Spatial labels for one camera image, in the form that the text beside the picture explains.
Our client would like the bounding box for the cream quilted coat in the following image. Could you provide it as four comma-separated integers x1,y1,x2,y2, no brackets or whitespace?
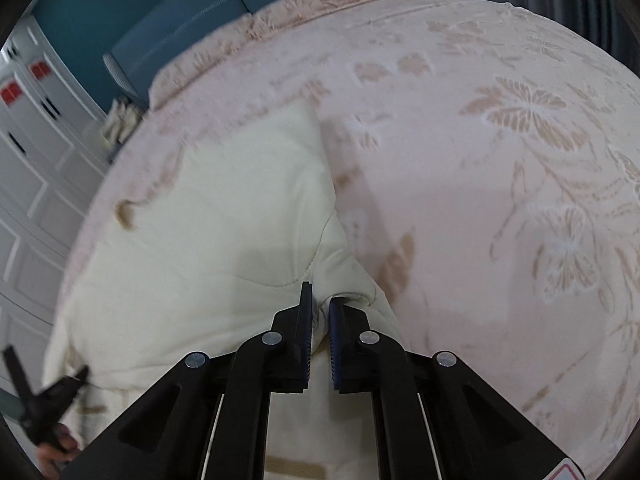
43,101,401,479

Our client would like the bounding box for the white wardrobe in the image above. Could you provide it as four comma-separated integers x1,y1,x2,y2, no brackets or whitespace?
1,15,107,385

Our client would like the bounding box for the pink floral bedspread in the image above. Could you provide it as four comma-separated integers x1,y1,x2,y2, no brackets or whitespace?
55,0,639,479

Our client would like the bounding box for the blue upholstered headboard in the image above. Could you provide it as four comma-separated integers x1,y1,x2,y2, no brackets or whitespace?
103,0,277,107

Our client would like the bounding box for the person's left hand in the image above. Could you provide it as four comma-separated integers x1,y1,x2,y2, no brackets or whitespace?
36,424,81,480

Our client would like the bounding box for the white plush toy on nightstand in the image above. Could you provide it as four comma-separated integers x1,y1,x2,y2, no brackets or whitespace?
100,99,143,146

